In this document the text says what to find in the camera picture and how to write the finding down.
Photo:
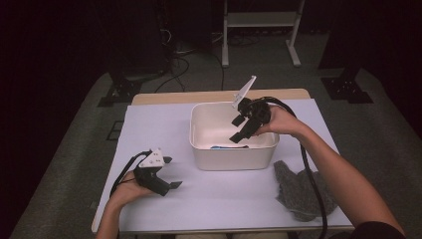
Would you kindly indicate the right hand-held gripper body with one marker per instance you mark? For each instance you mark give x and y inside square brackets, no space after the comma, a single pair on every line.
[257,111]

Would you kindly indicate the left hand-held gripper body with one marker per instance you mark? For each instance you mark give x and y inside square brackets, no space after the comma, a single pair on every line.
[149,179]

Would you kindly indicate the white plastic bin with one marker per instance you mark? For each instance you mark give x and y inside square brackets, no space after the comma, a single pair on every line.
[232,161]

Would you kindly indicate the grey fluffy cloth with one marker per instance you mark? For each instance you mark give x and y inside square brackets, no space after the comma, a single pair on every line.
[295,195]

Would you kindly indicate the white metal stand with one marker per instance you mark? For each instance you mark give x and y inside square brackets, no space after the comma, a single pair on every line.
[258,19]

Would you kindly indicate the person's right hand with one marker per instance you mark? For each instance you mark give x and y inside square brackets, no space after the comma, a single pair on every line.
[285,122]

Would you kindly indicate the black stand base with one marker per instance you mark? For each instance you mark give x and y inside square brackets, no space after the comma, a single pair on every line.
[121,91]
[345,89]

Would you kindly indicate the person's left hand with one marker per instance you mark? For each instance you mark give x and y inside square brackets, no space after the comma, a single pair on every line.
[127,194]

